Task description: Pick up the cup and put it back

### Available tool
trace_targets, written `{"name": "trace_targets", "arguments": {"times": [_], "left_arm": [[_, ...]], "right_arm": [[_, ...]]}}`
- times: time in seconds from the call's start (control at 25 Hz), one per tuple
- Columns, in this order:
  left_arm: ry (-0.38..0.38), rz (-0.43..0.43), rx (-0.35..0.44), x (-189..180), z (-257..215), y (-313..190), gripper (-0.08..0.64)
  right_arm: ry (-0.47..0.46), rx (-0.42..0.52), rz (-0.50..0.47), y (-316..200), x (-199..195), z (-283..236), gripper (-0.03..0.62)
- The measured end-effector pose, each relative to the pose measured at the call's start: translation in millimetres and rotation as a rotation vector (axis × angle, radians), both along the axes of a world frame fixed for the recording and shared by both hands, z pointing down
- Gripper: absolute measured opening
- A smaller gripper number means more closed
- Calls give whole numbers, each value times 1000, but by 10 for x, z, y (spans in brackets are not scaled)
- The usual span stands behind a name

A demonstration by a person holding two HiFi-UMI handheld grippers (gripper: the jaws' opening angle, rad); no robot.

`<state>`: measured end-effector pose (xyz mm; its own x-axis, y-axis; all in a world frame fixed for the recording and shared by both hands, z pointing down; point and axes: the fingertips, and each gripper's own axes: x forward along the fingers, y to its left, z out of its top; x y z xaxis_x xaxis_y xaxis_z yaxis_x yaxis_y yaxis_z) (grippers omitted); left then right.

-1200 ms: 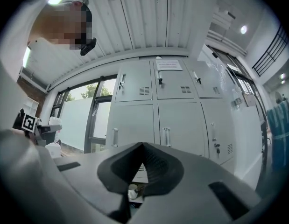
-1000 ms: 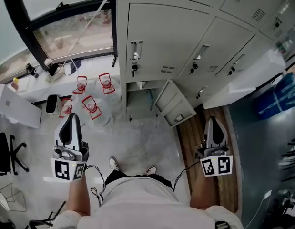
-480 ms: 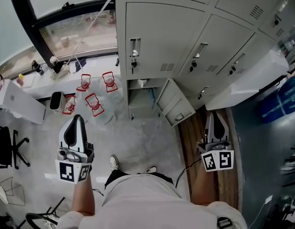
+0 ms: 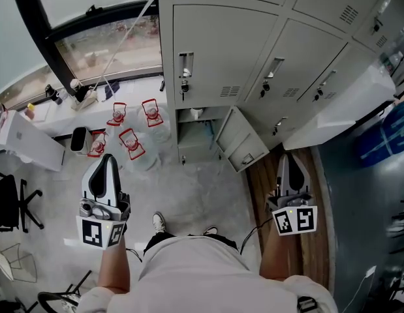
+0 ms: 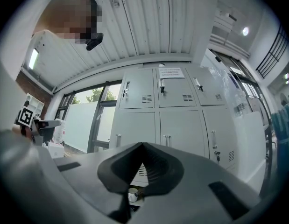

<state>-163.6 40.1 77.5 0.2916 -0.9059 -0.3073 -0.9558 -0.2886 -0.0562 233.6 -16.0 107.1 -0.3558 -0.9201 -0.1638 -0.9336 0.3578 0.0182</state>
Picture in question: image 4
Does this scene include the clear water jug red handle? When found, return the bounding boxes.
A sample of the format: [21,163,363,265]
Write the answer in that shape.
[139,98,172,143]
[106,101,129,128]
[86,130,108,158]
[118,127,159,172]

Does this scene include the wooden plank platform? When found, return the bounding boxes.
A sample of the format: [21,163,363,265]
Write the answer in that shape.
[245,147,330,290]

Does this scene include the person's right forearm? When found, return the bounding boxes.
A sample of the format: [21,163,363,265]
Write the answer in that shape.
[258,231,302,280]

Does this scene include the white carton box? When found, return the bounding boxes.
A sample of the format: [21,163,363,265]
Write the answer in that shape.
[0,109,66,172]

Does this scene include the person's left shoe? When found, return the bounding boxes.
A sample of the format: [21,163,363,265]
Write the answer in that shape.
[151,211,166,234]

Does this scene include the person's black trousers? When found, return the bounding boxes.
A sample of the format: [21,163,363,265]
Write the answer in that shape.
[142,231,238,254]

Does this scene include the large white appliance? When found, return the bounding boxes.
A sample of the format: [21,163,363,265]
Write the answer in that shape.
[283,63,397,151]

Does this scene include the black office chair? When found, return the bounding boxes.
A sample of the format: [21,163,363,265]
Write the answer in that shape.
[0,168,45,234]

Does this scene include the black round stool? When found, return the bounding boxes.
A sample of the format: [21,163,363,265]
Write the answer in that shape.
[37,271,91,313]

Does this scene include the thin white pole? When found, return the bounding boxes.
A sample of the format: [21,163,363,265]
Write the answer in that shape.
[93,0,159,88]

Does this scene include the person's white shirt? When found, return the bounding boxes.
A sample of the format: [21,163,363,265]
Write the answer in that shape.
[76,235,339,313]

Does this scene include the black cable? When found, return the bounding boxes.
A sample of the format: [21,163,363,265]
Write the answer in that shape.
[239,218,274,254]
[125,246,144,263]

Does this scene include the grey metal cabinet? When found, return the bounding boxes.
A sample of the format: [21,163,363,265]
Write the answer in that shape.
[157,0,404,166]

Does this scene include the black bottle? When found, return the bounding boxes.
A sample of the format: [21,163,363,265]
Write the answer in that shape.
[44,83,59,102]

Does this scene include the blue wrapped bundle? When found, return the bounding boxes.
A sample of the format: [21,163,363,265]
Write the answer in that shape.
[354,101,404,168]

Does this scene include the person's left forearm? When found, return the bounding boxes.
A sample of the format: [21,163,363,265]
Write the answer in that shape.
[97,238,131,295]

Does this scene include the dark blue cloth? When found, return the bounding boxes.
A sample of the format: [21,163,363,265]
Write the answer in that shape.
[103,80,121,102]

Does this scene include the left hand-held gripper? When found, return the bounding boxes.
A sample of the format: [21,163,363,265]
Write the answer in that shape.
[76,153,132,250]

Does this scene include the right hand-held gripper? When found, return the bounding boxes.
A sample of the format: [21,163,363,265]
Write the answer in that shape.
[266,155,319,237]

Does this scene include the small white trash bin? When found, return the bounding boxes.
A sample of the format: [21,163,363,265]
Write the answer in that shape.
[70,127,91,157]

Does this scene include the locker door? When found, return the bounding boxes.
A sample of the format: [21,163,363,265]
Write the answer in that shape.
[215,105,270,173]

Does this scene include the beige open box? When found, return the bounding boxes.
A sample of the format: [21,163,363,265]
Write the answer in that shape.
[70,85,99,112]

